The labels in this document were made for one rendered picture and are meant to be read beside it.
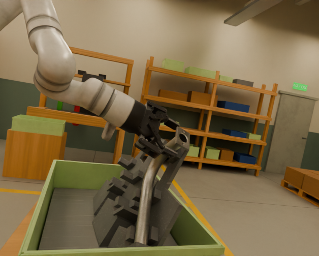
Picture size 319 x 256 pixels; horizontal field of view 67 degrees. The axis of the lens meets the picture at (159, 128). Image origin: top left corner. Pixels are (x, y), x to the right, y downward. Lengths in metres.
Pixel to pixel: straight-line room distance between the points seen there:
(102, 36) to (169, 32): 1.51
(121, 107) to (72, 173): 0.61
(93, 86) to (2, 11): 0.30
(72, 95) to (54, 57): 0.09
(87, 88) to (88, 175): 0.62
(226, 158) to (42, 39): 5.48
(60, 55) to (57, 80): 0.05
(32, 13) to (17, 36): 5.34
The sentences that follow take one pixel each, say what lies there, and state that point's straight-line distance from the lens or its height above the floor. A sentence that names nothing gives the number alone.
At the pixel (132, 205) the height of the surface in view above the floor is 0.95.
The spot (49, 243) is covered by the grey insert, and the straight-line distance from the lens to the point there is 0.75.
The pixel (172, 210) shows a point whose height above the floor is 1.02.
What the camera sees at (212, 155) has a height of 0.35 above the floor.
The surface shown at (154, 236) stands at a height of 0.96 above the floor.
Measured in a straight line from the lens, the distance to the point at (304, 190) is 5.40.
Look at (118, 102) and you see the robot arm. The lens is 0.52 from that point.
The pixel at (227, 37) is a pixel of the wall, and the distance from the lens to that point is 6.38.
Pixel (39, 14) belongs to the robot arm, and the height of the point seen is 1.39.
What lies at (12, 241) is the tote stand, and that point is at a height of 0.79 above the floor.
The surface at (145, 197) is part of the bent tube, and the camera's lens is 0.62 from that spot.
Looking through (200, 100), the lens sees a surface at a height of 1.51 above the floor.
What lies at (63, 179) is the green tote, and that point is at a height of 0.88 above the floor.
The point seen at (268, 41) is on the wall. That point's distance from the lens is 6.94.
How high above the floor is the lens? 1.25
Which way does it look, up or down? 5 degrees down
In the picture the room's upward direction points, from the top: 10 degrees clockwise
